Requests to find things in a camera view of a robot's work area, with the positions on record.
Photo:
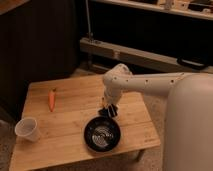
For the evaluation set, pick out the black white striped eraser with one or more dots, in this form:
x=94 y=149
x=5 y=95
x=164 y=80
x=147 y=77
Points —
x=112 y=110

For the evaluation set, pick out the wooden table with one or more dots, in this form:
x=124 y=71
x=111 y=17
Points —
x=62 y=131

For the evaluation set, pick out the white plastic cup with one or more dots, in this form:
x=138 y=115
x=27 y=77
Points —
x=27 y=128

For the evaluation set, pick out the black handle object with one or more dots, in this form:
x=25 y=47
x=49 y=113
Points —
x=190 y=64

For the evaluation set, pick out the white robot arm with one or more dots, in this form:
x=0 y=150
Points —
x=188 y=135

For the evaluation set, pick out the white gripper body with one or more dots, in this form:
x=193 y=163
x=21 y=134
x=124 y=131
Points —
x=112 y=96

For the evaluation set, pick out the metal vertical pole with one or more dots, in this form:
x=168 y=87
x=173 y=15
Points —
x=90 y=34

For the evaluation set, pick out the orange carrot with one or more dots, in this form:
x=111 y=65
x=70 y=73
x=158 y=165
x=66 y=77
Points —
x=51 y=99

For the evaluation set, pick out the grey metal beam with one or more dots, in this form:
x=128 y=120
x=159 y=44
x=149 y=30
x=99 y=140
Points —
x=138 y=57

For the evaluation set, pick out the blue sponge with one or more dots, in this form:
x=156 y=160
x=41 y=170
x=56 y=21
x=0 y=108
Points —
x=103 y=112

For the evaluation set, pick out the black round pan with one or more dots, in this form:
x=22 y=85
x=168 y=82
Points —
x=102 y=134

